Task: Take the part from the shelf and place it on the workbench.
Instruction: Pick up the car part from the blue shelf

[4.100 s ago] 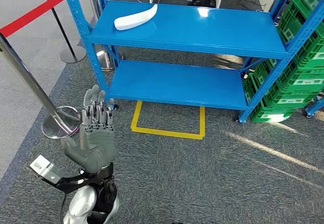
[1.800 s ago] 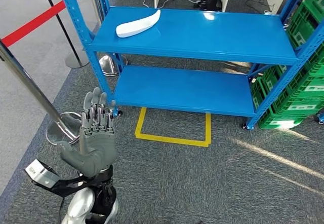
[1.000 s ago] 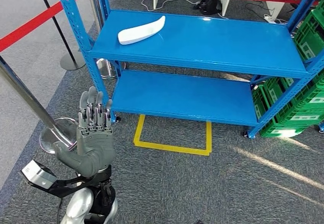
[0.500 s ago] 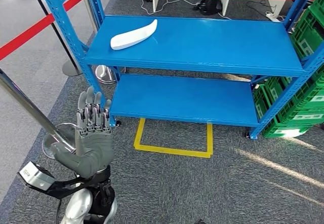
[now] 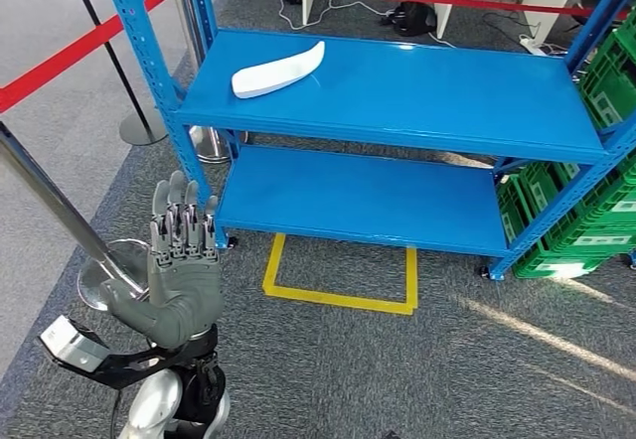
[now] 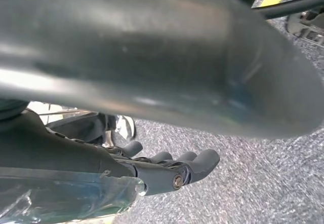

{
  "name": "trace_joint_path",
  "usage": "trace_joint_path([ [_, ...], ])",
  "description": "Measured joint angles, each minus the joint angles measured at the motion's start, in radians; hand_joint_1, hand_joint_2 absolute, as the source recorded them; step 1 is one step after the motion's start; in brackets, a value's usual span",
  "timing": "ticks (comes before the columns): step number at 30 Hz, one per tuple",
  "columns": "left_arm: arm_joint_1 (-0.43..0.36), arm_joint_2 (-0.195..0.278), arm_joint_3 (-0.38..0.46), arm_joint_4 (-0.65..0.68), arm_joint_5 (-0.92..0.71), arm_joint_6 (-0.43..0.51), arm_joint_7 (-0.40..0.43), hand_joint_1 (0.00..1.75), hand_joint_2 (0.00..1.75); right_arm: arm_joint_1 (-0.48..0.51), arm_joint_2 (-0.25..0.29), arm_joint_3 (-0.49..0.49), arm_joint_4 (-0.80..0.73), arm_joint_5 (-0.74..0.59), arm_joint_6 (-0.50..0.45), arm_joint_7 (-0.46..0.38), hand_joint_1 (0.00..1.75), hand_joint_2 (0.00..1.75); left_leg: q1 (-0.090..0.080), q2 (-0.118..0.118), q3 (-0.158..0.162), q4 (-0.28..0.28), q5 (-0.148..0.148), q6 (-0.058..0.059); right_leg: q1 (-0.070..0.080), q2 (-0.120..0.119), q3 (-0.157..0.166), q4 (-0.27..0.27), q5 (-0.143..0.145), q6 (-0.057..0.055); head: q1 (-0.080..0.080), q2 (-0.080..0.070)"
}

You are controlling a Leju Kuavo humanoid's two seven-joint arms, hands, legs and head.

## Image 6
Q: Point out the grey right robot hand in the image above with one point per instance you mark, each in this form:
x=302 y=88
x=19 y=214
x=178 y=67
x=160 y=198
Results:
x=126 y=48

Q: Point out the person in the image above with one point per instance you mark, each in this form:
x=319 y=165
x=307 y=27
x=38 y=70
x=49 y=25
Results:
x=84 y=128

